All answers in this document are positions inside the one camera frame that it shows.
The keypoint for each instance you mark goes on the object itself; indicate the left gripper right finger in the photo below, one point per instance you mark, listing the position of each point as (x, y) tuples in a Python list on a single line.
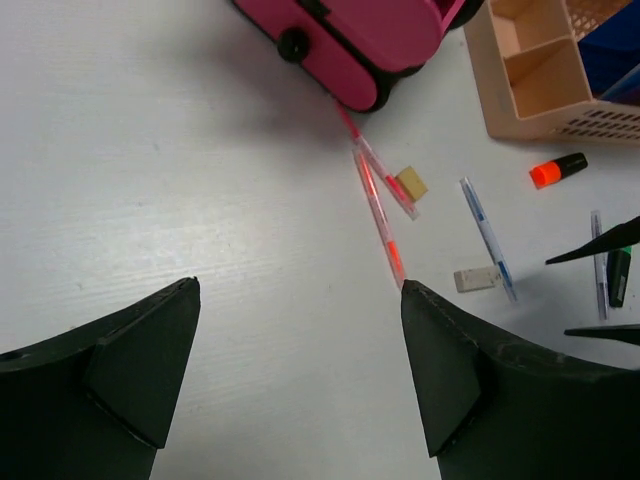
[(496, 406)]

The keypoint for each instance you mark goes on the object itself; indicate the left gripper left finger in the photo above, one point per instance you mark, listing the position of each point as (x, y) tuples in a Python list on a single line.
[(97, 401)]

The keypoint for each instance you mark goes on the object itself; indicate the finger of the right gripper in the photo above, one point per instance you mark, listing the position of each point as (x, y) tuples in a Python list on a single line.
[(629, 334), (621, 236)]

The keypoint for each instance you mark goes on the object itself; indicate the blue plastic folder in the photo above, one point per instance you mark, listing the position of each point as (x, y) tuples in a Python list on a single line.
[(610, 56)]

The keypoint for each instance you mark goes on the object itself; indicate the black pink drawer organizer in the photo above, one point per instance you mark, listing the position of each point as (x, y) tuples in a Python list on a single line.
[(358, 50)]

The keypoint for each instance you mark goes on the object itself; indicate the green highlighter marker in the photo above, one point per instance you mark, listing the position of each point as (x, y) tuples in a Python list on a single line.
[(618, 266)]

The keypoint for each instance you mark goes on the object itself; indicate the dark clear pen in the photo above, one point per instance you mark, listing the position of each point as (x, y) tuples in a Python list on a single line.
[(600, 270)]

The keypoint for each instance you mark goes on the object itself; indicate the orange highlighter marker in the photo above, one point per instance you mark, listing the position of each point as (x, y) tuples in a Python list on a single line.
[(553, 171)]

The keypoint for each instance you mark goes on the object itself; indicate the white eraser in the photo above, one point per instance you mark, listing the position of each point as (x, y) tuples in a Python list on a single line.
[(477, 279)]

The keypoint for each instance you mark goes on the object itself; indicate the blue clear pen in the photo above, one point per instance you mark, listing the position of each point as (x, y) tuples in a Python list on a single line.
[(488, 236)]

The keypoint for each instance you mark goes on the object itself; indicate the peach file rack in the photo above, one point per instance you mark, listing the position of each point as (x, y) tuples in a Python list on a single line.
[(530, 77)]

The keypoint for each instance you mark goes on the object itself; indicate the tan eraser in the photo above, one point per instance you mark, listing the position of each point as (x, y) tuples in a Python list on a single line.
[(411, 183)]

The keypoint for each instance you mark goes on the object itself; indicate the long red pen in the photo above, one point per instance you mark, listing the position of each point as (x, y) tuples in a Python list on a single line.
[(379, 215)]

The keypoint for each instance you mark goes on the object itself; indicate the short red pen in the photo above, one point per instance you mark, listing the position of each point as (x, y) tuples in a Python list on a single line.
[(376, 163)]

